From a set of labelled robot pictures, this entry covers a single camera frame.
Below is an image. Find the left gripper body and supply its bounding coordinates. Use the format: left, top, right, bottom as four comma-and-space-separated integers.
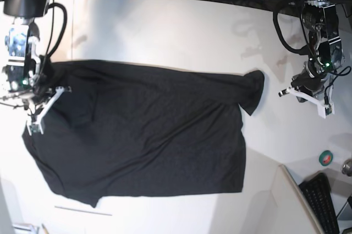
291, 62, 332, 102

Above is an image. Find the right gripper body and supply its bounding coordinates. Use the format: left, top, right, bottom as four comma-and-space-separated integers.
16, 79, 55, 107

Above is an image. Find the black t-shirt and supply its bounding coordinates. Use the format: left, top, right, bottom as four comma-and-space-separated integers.
22, 60, 265, 206

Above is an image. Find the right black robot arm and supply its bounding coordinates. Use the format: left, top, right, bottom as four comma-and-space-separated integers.
1, 0, 67, 107

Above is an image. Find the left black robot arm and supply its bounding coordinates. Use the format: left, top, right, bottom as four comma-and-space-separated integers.
273, 0, 343, 105

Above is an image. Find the green tape roll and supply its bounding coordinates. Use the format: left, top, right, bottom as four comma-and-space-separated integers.
318, 150, 333, 166

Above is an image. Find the silver round knob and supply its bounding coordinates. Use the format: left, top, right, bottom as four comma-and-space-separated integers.
341, 158, 352, 177

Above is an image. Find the black keyboard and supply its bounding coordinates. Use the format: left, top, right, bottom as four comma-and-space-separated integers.
299, 172, 340, 234

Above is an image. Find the white desk divider panel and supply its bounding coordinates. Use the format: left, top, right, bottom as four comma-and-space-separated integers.
271, 165, 324, 234

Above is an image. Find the pencil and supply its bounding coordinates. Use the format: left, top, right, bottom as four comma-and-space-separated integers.
41, 224, 49, 234

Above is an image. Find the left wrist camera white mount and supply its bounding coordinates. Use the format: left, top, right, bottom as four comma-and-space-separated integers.
278, 87, 335, 118

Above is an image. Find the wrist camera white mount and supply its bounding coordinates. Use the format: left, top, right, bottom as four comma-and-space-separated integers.
24, 86, 72, 135
278, 87, 335, 118

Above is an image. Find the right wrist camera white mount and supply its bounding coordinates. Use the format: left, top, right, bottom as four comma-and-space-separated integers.
24, 86, 72, 135

